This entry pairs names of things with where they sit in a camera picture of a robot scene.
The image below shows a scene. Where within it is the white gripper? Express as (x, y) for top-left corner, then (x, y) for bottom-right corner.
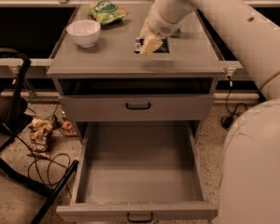
(139, 4), (179, 55)

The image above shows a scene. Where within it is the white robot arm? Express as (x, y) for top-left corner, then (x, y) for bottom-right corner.
(142, 0), (280, 224)

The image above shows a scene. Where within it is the grey drawer cabinet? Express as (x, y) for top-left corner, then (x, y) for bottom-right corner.
(49, 3), (223, 138)

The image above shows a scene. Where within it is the closed grey top drawer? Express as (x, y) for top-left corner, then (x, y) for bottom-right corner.
(60, 94), (215, 121)

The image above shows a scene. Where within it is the open grey middle drawer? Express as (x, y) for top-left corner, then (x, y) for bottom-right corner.
(57, 121), (217, 223)

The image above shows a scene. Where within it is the green soda can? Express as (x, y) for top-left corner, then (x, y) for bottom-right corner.
(171, 27), (181, 37)

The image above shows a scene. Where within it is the green chip bag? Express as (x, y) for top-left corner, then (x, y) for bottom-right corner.
(87, 0), (128, 26)

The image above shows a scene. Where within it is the white bowl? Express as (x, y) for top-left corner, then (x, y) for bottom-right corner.
(66, 20), (101, 48)

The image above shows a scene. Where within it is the red apple on floor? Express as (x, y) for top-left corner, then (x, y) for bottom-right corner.
(62, 120), (73, 132)

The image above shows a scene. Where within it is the brown snack bag on floor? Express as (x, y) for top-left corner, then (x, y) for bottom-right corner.
(28, 119), (53, 160)

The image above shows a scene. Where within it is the black power adapter with cable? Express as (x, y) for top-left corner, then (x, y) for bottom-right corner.
(220, 76), (248, 131)

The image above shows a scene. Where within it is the wire basket on floor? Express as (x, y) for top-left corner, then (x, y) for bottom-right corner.
(47, 105), (77, 137)

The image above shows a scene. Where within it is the black cable on floor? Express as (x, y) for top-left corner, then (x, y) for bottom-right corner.
(12, 105), (73, 198)

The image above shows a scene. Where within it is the black chair frame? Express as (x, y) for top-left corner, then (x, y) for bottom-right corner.
(0, 48), (78, 224)

